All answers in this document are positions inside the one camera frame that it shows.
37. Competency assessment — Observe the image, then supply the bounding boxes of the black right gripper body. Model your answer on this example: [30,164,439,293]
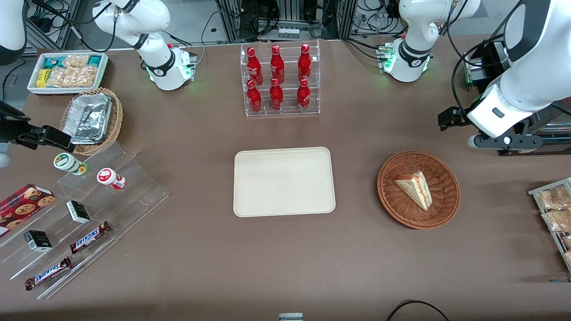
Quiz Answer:
[0,101,32,144]

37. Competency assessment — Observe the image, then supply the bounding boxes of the triangle sandwich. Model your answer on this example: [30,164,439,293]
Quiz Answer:
[394,171,433,211]

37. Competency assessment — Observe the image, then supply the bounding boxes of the oval tan wicker basket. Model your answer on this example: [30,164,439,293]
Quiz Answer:
[59,87,124,156]

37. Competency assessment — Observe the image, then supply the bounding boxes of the round brown wicker basket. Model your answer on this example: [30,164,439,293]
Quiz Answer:
[377,150,461,230]

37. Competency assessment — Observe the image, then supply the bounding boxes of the beige plastic tray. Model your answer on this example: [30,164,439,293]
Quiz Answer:
[233,147,336,218]

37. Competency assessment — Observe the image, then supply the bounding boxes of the green lid yogurt cup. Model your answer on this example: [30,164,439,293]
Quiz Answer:
[54,152,88,176]

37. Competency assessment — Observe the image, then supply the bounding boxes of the stacked aluminium foil trays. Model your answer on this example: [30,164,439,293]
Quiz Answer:
[62,93,113,146]

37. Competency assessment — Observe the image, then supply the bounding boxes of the white snack bin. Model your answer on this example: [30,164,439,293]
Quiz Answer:
[27,51,109,97]

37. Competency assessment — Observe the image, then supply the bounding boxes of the black food warmer machine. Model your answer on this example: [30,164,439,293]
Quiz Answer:
[463,38,571,156]

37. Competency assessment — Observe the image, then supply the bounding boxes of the large clear cracker bag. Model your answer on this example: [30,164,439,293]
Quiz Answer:
[46,66,98,88]

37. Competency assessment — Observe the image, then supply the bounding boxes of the red lid yogurt cup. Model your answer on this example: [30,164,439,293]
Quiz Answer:
[97,168,126,190]

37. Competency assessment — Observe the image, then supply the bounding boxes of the red cookie box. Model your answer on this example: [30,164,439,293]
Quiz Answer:
[0,183,56,237]

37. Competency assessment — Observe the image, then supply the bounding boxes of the small black box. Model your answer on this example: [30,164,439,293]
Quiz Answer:
[66,200,91,224]
[23,230,53,253]

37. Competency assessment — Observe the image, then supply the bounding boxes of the small clear cracker bag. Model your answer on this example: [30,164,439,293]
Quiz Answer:
[62,54,90,69]

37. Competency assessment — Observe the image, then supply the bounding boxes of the clear acrylic stepped stand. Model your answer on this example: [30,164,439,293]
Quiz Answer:
[0,142,169,300]

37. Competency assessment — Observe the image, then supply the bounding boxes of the Snickers bar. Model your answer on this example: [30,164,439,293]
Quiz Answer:
[25,256,73,291]
[69,221,112,255]

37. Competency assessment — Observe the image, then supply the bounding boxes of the red cola bottle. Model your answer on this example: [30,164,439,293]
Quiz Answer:
[269,78,284,111]
[246,79,263,114]
[298,43,312,83]
[296,78,311,112]
[247,47,264,86]
[269,45,285,84]

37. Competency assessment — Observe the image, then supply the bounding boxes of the clear acrylic bottle rack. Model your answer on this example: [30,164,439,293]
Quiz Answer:
[240,40,321,117]

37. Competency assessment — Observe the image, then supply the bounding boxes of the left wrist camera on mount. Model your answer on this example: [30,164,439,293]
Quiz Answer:
[467,133,543,155]

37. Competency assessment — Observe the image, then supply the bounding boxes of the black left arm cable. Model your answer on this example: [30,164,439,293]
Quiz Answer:
[446,0,528,117]

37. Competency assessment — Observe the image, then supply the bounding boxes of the aluminium frame with cables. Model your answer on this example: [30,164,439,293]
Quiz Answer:
[26,0,82,54]

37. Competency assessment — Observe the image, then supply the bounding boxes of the thin grey table cable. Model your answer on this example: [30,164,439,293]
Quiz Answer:
[195,11,222,68]

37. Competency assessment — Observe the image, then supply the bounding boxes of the black looped cable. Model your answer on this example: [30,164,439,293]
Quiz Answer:
[386,299,451,321]

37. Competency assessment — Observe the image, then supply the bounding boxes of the aluminium frame rack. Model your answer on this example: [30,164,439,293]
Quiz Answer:
[216,0,358,43]

